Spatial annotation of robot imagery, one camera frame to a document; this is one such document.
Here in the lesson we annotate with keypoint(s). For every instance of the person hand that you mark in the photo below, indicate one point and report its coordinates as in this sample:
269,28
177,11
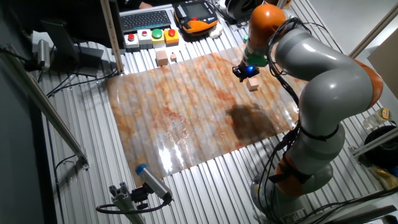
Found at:
145,5

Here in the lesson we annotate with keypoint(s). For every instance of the small wooden cube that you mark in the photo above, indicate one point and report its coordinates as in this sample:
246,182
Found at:
252,84

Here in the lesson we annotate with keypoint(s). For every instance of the orange marble pattern mat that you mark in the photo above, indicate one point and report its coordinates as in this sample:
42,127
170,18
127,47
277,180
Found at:
186,118

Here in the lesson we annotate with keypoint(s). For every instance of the orange black teach pendant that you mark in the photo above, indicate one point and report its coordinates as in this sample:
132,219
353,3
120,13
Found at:
199,25

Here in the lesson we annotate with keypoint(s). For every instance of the large wooden cube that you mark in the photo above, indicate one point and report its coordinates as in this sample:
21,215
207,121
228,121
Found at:
161,58

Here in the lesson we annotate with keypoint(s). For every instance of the black monitor stand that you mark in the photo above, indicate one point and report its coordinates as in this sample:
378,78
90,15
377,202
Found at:
77,59

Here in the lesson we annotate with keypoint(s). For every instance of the black monitor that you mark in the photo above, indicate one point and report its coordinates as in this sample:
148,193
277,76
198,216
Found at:
93,25

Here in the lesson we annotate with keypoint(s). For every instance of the black camera clamp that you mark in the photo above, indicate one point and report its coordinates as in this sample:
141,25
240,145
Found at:
140,196

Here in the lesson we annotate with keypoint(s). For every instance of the coloured push button boxes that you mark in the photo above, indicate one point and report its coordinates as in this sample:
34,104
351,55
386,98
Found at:
144,39

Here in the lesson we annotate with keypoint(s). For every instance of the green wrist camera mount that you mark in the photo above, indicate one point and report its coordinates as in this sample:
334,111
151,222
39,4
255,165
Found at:
258,59

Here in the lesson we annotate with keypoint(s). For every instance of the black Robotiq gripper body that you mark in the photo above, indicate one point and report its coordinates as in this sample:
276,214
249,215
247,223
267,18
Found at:
244,71

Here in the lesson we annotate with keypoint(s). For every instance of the short aluminium profile stub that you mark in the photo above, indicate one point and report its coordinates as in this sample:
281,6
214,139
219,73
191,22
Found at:
124,203

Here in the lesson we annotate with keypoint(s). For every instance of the slanted grey frame beam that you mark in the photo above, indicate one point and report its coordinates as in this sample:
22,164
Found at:
373,31

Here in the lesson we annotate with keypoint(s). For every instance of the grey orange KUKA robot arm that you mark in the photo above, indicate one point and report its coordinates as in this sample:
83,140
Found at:
337,90

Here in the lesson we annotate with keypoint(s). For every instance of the brown cardboard box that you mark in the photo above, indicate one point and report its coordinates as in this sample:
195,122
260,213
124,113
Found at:
289,3

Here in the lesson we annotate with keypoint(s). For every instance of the long diagonal aluminium beam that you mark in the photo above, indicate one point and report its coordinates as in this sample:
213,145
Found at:
43,105

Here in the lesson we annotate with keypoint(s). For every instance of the white crumpled lump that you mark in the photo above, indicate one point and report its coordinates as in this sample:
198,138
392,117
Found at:
215,31

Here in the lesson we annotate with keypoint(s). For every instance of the green button yellow box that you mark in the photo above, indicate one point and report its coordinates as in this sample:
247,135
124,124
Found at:
157,38

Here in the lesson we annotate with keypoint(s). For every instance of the tiny wooden cube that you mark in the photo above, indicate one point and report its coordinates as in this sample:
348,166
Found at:
173,57

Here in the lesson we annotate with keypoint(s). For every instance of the brown cardboard panel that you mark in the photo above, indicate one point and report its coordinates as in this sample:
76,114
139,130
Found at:
387,65

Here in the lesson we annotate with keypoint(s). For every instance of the black computer keyboard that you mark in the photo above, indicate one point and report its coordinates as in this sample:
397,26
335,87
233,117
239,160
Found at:
144,20

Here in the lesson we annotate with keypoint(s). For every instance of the tan upright frame post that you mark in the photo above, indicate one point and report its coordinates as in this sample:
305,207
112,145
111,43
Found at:
112,37

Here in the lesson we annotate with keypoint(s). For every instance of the black round bin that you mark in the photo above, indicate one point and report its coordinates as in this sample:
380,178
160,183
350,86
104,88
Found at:
385,155

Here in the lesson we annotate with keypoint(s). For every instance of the aluminium frame profile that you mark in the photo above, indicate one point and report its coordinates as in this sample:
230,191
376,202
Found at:
373,143

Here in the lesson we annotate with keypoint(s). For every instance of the silver camera blue cap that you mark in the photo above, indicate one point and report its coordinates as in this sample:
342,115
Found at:
152,182

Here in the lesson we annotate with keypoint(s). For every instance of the yellow plastic bag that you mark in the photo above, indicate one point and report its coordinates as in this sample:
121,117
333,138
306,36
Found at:
385,179

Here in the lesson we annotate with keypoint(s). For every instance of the clear plastic bottle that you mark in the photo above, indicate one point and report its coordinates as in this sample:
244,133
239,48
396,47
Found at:
374,119

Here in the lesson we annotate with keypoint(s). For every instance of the plain silver camera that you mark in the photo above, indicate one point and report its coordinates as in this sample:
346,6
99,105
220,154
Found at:
43,53

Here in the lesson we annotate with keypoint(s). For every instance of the black round spool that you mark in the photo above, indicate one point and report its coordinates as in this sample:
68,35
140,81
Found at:
236,9

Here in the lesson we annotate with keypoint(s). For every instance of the red button grey box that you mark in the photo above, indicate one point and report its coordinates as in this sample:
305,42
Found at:
131,43

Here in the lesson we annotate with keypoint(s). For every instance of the red button orange box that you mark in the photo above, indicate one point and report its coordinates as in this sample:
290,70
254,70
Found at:
171,37

